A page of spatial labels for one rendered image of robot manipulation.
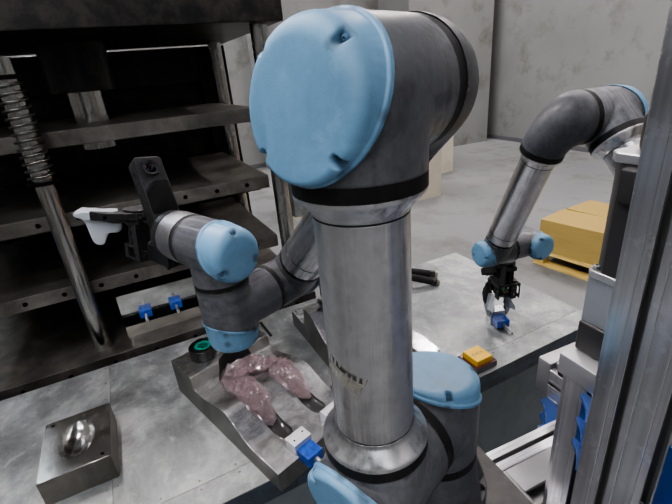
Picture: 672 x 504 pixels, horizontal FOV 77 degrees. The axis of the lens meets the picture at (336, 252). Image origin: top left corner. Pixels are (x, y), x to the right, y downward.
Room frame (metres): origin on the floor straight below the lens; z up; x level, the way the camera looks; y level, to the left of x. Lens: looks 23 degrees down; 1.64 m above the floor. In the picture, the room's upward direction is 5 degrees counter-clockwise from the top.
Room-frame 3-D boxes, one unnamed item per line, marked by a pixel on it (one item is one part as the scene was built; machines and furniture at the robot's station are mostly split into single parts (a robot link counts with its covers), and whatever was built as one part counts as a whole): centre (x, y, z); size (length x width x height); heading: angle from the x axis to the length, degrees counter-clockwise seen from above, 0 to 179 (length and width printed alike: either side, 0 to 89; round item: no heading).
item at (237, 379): (0.93, 0.23, 0.90); 0.26 x 0.18 x 0.08; 43
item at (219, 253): (0.54, 0.16, 1.43); 0.11 x 0.08 x 0.09; 47
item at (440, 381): (0.45, -0.11, 1.20); 0.13 x 0.12 x 0.14; 137
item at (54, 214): (1.31, 0.88, 1.10); 0.05 x 0.05 x 1.30
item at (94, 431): (0.79, 0.67, 0.83); 0.20 x 0.15 x 0.07; 25
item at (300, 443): (0.69, 0.09, 0.85); 0.13 x 0.05 x 0.05; 43
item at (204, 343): (1.03, 0.41, 0.93); 0.08 x 0.08 x 0.04
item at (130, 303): (1.64, 0.79, 0.87); 0.50 x 0.27 x 0.17; 25
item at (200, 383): (0.92, 0.24, 0.85); 0.50 x 0.26 x 0.11; 43
